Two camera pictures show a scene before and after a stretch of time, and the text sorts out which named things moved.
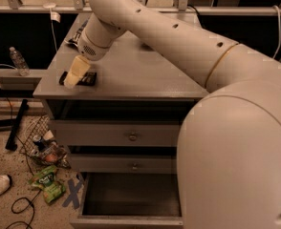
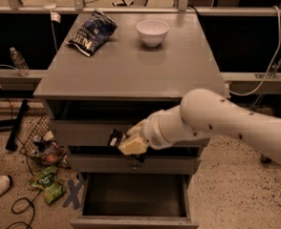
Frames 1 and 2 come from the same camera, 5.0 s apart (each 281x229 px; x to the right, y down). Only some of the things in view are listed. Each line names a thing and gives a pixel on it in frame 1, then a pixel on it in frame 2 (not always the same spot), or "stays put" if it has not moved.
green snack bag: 47,179 stays put
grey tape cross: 73,197 stays put
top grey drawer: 118,133 stays put
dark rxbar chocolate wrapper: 89,79 to 115,137
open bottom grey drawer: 127,200 stays put
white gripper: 89,50 to 151,130
